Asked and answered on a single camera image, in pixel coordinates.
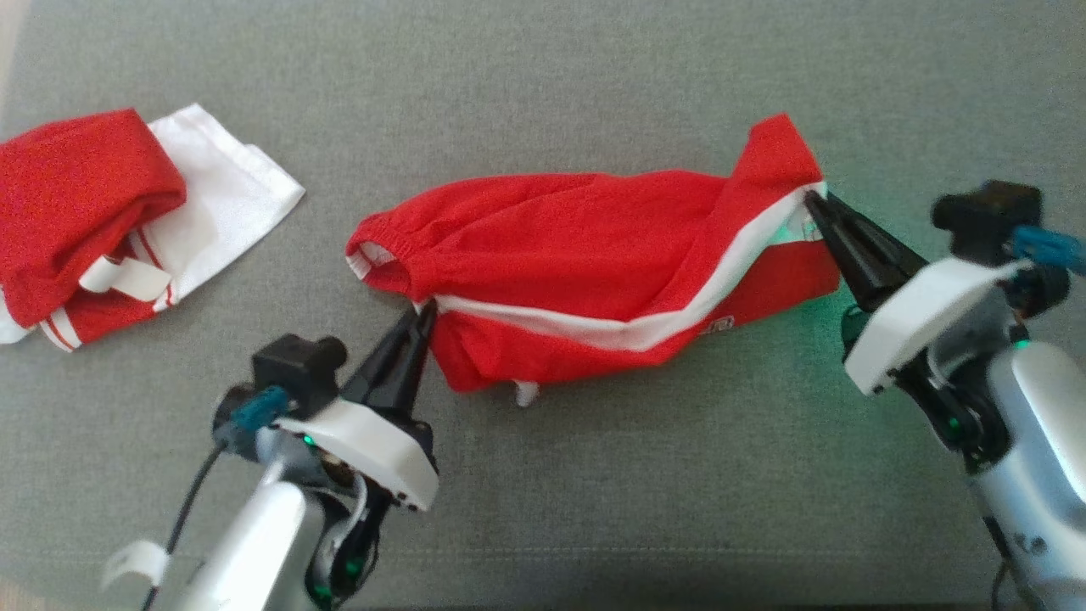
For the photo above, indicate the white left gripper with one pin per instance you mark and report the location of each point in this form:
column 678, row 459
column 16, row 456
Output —
column 373, row 445

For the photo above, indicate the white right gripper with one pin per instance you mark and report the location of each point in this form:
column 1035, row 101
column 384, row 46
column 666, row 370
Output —
column 912, row 318

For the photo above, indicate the red shorts with white stripe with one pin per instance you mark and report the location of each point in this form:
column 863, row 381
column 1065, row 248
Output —
column 560, row 246

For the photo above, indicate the red white basketball jersey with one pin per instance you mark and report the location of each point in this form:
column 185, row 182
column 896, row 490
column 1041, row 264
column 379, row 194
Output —
column 76, row 204

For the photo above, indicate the grey fabric sofa seat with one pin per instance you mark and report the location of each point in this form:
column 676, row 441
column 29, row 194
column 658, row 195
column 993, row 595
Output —
column 594, row 492

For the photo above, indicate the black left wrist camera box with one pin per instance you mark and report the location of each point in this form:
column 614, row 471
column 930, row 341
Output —
column 293, row 369

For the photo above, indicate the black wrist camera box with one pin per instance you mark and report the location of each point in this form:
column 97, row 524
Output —
column 293, row 369
column 988, row 216

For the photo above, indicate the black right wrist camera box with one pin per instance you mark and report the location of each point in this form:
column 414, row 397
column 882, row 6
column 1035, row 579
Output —
column 988, row 216

